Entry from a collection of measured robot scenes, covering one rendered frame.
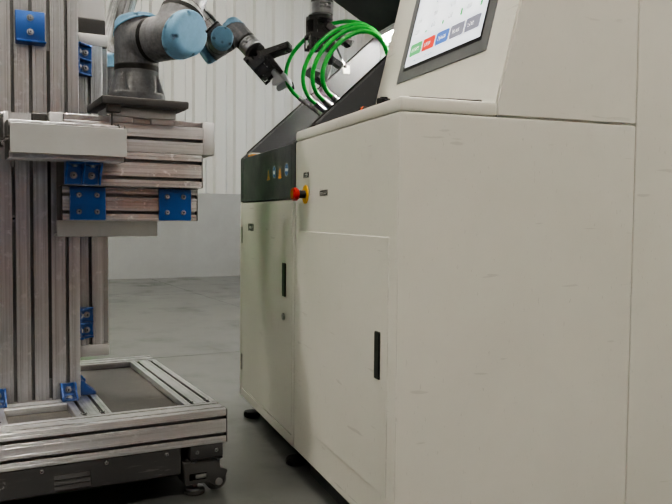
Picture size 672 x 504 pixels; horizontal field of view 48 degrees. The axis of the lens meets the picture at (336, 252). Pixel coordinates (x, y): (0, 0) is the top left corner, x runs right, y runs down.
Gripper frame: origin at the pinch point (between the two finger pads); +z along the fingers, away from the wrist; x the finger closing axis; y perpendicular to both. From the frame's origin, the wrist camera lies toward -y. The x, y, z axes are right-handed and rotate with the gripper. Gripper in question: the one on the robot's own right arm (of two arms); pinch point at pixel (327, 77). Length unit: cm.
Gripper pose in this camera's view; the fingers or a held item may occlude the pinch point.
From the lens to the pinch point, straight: 259.6
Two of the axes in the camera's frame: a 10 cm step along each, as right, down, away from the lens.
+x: 3.4, 0.5, -9.4
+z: -0.1, 10.0, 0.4
